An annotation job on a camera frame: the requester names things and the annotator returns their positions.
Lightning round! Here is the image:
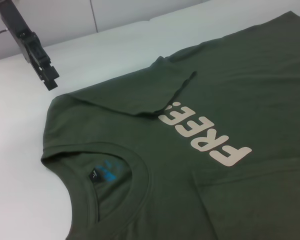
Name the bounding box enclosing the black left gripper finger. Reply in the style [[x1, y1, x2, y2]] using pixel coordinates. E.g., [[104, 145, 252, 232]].
[[27, 31, 60, 81], [24, 50, 59, 92]]

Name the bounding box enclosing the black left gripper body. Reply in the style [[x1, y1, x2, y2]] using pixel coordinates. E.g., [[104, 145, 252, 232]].
[[0, 0, 37, 63]]

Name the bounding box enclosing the dark green FREE t-shirt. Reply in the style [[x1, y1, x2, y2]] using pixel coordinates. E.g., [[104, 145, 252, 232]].
[[39, 9, 300, 240]]

